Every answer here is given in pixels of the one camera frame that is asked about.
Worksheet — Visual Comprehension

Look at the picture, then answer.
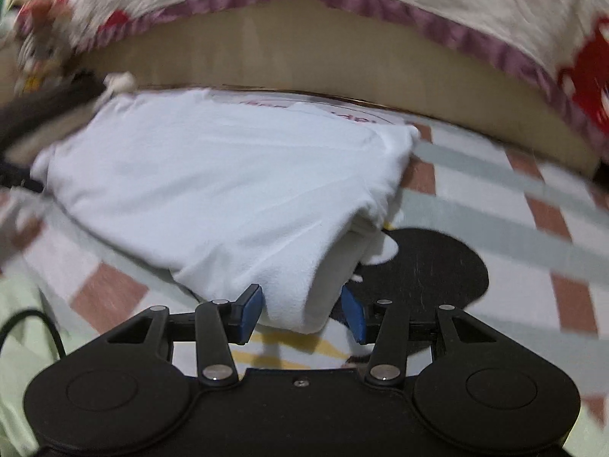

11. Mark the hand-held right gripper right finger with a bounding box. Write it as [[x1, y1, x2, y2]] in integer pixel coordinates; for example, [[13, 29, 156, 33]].
[[340, 284, 498, 387]]

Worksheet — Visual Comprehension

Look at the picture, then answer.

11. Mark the grey plush rabbit toy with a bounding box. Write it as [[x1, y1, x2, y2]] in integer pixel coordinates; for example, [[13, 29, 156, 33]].
[[12, 0, 84, 98]]

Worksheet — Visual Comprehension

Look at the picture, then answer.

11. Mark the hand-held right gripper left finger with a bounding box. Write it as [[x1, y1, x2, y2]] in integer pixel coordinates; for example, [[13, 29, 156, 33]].
[[102, 284, 265, 387]]

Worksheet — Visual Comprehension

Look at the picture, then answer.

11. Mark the checkered floor mat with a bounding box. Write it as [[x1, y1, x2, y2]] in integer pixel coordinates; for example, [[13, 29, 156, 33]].
[[0, 86, 609, 457]]

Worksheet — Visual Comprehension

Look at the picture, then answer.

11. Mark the dark grey knit sweater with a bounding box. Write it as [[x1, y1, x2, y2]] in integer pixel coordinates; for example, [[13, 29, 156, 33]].
[[0, 75, 111, 153]]

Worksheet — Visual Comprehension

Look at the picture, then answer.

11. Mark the white quilt with red print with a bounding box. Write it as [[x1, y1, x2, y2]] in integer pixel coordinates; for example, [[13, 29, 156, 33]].
[[14, 0, 609, 165]]

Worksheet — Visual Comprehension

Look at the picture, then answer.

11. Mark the pale green cloth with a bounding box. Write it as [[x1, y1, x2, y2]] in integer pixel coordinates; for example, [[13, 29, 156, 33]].
[[0, 271, 77, 457]]

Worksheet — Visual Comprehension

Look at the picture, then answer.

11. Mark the folded cream garment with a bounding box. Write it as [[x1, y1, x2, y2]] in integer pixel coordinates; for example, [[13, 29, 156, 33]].
[[7, 107, 96, 165]]

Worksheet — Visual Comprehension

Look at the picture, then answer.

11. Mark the black cable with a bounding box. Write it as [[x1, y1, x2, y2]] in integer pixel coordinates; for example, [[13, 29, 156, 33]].
[[0, 309, 68, 360]]

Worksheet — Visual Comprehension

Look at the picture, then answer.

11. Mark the small white fluffy cloth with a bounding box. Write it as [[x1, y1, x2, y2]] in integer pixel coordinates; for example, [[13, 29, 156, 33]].
[[101, 71, 138, 98]]

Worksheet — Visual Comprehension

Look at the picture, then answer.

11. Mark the white t-shirt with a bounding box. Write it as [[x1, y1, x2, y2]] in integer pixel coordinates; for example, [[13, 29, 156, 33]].
[[31, 88, 422, 335]]

